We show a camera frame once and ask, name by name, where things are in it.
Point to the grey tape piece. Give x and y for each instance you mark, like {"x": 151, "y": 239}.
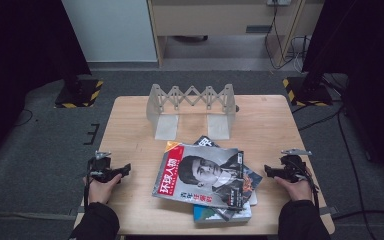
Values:
{"x": 328, "y": 210}
{"x": 80, "y": 210}

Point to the person's right hand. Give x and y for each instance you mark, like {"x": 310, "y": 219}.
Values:
{"x": 296, "y": 190}

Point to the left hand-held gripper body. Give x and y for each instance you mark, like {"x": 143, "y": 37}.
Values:
{"x": 102, "y": 168}

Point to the black curtain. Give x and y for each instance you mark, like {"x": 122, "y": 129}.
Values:
{"x": 370, "y": 66}
{"x": 20, "y": 60}

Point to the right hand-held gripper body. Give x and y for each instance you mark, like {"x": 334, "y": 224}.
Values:
{"x": 293, "y": 166}

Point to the light wooden desk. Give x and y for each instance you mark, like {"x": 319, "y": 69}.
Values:
{"x": 213, "y": 16}

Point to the dark round object under desk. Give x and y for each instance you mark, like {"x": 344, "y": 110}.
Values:
{"x": 190, "y": 38}

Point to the white power strip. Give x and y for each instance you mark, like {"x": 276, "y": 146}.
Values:
{"x": 278, "y": 2}

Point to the expandable metal book rack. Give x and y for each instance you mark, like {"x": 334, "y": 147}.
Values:
{"x": 193, "y": 100}

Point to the dark cover magazine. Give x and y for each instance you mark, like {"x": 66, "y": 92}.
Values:
{"x": 251, "y": 180}

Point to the person's left hand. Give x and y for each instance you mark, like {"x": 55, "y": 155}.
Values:
{"x": 100, "y": 191}

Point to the black yellow striped stand base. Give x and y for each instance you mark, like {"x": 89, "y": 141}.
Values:
{"x": 80, "y": 95}
{"x": 308, "y": 93}

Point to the white panel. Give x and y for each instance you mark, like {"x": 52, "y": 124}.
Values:
{"x": 110, "y": 30}

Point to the grey floor strip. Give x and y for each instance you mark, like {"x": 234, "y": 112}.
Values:
{"x": 26, "y": 216}

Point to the magazine with portrait cover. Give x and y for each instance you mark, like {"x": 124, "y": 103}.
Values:
{"x": 200, "y": 173}

